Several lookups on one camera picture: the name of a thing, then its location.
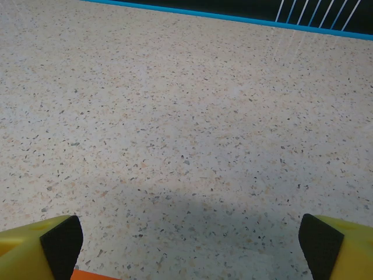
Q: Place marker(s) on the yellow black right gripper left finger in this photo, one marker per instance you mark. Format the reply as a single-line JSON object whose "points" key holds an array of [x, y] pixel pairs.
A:
{"points": [[23, 256]]}

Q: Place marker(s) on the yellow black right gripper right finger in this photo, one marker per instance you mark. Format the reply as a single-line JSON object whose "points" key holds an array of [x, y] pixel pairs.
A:
{"points": [[349, 253]]}

